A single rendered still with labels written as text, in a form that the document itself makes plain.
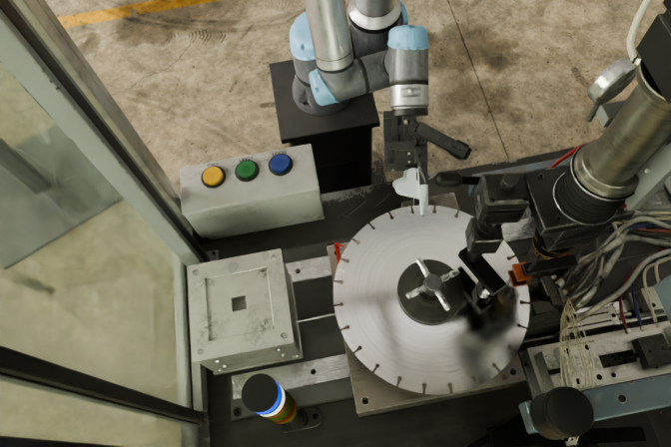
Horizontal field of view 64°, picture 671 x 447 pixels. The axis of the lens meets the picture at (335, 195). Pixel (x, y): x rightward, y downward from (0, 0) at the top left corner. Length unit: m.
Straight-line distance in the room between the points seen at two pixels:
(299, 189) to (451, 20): 1.69
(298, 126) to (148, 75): 1.36
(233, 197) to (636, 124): 0.76
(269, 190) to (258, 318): 0.26
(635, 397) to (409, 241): 0.40
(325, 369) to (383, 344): 0.22
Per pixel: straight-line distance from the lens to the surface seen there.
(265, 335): 0.98
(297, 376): 1.10
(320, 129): 1.33
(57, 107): 0.70
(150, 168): 1.01
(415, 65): 1.03
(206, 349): 1.00
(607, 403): 0.86
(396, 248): 0.96
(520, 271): 0.96
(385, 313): 0.92
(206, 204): 1.10
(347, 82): 1.10
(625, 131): 0.58
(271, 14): 2.69
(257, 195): 1.09
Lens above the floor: 1.84
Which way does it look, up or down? 63 degrees down
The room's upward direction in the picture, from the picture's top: 7 degrees counter-clockwise
